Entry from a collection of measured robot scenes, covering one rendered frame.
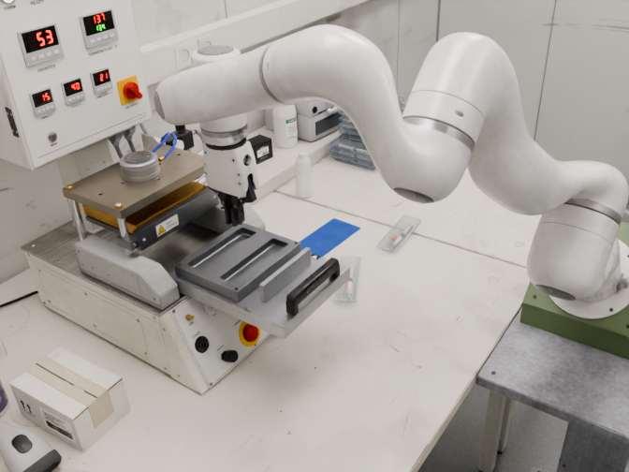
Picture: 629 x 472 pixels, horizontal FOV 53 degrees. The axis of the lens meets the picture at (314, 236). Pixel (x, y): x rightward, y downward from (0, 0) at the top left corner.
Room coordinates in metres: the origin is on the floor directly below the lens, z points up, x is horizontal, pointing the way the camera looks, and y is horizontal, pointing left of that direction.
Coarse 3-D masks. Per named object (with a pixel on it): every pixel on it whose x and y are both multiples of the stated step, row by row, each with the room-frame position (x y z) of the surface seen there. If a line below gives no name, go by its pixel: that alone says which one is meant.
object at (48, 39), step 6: (42, 30) 1.25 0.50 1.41; (48, 30) 1.26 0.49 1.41; (30, 36) 1.23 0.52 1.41; (36, 36) 1.24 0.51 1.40; (42, 36) 1.25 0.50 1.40; (48, 36) 1.26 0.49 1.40; (30, 42) 1.22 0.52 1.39; (36, 42) 1.23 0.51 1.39; (42, 42) 1.24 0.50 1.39; (48, 42) 1.25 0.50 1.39; (54, 42) 1.26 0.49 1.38; (30, 48) 1.22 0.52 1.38; (36, 48) 1.23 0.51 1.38
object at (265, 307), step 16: (304, 256) 1.05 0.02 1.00; (288, 272) 1.00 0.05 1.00; (304, 272) 1.04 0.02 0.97; (192, 288) 1.01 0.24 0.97; (256, 288) 0.99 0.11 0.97; (272, 288) 0.96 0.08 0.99; (288, 288) 0.99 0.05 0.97; (320, 288) 0.98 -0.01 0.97; (336, 288) 1.01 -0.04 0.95; (208, 304) 0.98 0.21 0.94; (224, 304) 0.96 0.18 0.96; (240, 304) 0.94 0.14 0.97; (256, 304) 0.94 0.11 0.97; (272, 304) 0.94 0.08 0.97; (304, 304) 0.93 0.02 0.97; (320, 304) 0.97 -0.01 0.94; (256, 320) 0.91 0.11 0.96; (272, 320) 0.89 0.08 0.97; (288, 320) 0.89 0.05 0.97
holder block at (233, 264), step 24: (216, 240) 1.13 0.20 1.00; (240, 240) 1.15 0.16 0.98; (264, 240) 1.12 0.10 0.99; (288, 240) 1.12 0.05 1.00; (192, 264) 1.06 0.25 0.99; (216, 264) 1.04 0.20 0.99; (240, 264) 1.05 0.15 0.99; (264, 264) 1.03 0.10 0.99; (216, 288) 0.98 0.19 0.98; (240, 288) 0.96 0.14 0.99
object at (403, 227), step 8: (408, 216) 1.57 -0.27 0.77; (400, 224) 1.53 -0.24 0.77; (408, 224) 1.53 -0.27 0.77; (416, 224) 1.53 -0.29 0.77; (392, 232) 1.49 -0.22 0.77; (400, 232) 1.49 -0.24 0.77; (408, 232) 1.49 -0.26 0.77; (384, 240) 1.45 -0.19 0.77; (392, 240) 1.45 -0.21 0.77; (400, 240) 1.45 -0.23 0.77; (392, 248) 1.41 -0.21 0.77
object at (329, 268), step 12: (324, 264) 1.00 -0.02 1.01; (336, 264) 1.01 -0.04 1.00; (312, 276) 0.97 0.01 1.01; (324, 276) 0.98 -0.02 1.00; (336, 276) 1.01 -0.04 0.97; (300, 288) 0.93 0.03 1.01; (312, 288) 0.95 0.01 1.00; (288, 300) 0.91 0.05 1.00; (300, 300) 0.92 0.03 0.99; (288, 312) 0.91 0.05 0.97
